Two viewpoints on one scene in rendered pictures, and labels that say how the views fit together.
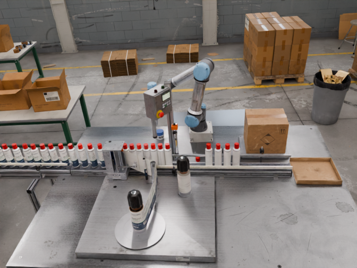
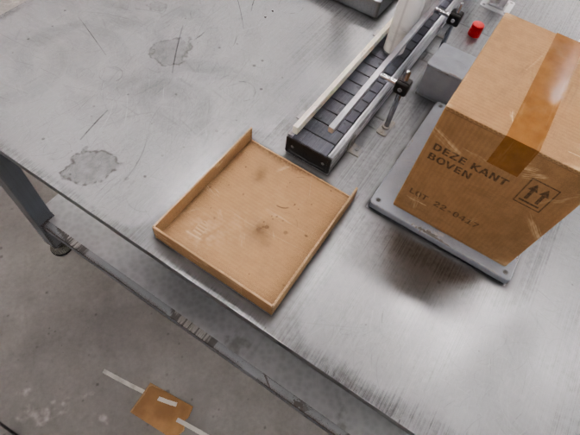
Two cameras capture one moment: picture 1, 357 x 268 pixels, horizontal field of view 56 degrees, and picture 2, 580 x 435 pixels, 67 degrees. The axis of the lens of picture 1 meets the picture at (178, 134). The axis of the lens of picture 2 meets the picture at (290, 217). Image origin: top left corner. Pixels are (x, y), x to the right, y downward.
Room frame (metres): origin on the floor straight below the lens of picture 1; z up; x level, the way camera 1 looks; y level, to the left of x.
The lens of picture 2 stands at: (2.01, -1.37, 1.57)
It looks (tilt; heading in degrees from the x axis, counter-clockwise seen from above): 58 degrees down; 107
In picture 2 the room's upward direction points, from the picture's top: 11 degrees clockwise
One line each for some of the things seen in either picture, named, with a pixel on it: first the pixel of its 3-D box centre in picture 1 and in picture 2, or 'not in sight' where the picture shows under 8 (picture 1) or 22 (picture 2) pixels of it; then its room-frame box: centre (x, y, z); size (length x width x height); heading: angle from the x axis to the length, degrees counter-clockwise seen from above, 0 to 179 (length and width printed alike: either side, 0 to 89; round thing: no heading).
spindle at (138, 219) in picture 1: (137, 210); not in sight; (1.38, 0.27, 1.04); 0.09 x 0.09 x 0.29
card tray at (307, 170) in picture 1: (314, 170); (260, 211); (1.83, -0.96, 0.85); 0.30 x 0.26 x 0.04; 83
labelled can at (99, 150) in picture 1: (101, 155); not in sight; (2.02, 0.58, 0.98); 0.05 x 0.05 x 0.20
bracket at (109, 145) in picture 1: (113, 145); not in sight; (1.91, 0.46, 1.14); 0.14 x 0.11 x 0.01; 83
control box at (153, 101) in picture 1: (158, 102); not in sight; (2.05, 0.12, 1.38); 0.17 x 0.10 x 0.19; 138
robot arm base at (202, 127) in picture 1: (198, 122); not in sight; (2.41, -0.18, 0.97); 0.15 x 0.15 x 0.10
